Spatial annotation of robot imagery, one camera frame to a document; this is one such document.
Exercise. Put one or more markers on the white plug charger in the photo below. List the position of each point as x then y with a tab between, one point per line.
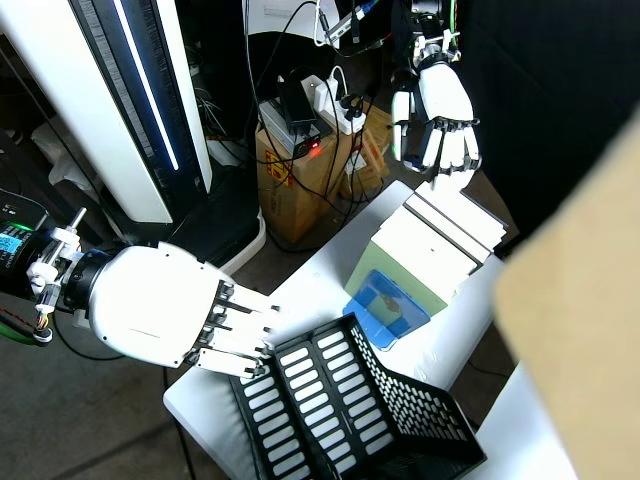
325	95

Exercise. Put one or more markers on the black power adapter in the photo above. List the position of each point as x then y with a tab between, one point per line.
295	105

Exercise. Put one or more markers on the silver usb adapter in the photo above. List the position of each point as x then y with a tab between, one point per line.
340	31

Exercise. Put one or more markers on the black plug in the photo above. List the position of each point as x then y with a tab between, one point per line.
352	107

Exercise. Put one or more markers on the blurred tan board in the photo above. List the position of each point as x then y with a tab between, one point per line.
575	325

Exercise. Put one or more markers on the white column with light strip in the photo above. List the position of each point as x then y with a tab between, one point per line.
65	100

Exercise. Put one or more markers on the cream paged book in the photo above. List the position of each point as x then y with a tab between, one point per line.
459	216

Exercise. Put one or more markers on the black base with white rim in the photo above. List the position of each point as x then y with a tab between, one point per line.
240	225

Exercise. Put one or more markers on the black curtain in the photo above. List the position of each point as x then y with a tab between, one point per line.
550	100

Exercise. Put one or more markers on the dark spine book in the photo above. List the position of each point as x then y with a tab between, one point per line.
465	209

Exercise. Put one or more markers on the small cream book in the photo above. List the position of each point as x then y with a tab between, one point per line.
437	241

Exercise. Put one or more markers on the white power strip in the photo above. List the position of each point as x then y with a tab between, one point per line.
327	116

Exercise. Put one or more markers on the clear plastic bag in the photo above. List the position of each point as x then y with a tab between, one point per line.
60	160

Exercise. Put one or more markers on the black cover white book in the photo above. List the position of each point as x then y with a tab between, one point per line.
445	231

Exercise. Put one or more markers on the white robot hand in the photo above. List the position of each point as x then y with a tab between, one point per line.
445	95
150	300

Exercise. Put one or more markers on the black plastic file tray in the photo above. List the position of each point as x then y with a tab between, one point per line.
430	462

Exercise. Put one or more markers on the white curved panel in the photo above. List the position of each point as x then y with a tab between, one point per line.
280	17

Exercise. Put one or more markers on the small brown box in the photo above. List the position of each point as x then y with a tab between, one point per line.
375	150

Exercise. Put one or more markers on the white hardcover book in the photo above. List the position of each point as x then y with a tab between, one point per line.
452	224

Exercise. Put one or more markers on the large cardboard box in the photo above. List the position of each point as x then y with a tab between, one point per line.
300	200

